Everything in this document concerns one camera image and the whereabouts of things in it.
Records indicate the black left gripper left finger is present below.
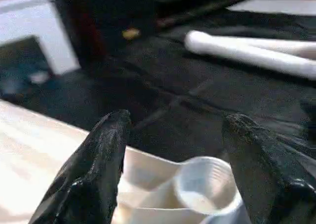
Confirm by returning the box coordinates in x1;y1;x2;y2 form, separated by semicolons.
29;109;131;224

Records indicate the black long bar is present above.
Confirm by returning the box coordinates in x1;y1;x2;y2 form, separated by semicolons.
155;0;250;29

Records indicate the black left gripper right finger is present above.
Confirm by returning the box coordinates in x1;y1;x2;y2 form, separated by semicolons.
222;113;316;224

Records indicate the white plastic table top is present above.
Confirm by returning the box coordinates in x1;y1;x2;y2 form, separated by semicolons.
0;100;251;224

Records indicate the white cabinet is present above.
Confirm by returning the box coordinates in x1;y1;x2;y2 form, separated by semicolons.
0;0;81;91

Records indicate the black mat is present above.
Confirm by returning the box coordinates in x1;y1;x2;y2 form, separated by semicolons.
0;11;316;165

